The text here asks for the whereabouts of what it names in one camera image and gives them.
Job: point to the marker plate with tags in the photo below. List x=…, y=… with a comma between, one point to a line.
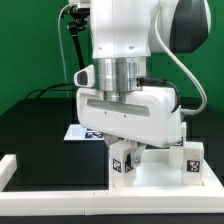
x=76, y=132

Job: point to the white square table top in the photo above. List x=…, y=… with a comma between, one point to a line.
x=155, y=171

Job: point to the white U-shaped fence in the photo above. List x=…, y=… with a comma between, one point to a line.
x=115, y=200

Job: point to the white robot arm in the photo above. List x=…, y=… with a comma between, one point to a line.
x=115, y=94

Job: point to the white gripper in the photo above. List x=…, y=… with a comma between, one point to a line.
x=146, y=116

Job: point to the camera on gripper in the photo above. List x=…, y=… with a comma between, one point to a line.
x=85, y=77

